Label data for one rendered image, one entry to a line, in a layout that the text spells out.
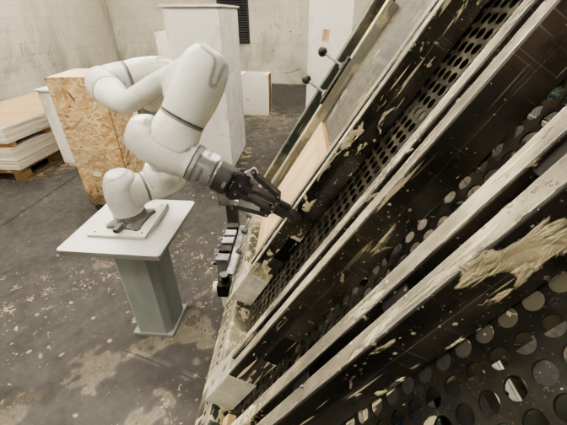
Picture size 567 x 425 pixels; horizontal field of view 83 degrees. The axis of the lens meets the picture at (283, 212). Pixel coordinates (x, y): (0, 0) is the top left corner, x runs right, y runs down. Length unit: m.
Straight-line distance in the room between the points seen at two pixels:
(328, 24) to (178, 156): 4.40
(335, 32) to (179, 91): 4.38
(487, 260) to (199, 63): 0.62
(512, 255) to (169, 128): 0.63
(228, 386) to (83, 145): 2.82
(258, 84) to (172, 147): 5.67
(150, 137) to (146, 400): 1.53
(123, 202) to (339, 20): 4.01
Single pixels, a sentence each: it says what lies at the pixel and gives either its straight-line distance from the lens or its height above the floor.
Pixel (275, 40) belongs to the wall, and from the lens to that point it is 9.49.
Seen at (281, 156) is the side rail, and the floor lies 1.03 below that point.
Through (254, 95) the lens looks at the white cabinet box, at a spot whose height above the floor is 0.36.
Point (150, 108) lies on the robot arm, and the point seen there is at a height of 1.38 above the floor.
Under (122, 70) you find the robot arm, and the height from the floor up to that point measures 1.52.
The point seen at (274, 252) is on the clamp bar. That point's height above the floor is 1.10.
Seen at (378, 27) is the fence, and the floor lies 1.63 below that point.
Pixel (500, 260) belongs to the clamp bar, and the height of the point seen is 1.51.
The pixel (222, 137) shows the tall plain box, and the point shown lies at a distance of 3.87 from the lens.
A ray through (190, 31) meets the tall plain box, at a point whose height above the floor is 1.52.
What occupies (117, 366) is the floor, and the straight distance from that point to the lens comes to 2.19.
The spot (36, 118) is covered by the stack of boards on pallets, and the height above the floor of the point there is 0.60.
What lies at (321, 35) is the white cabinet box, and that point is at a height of 1.42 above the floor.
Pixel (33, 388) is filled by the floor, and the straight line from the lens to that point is 2.33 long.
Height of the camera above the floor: 1.68
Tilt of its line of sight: 32 degrees down
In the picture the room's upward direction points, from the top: straight up
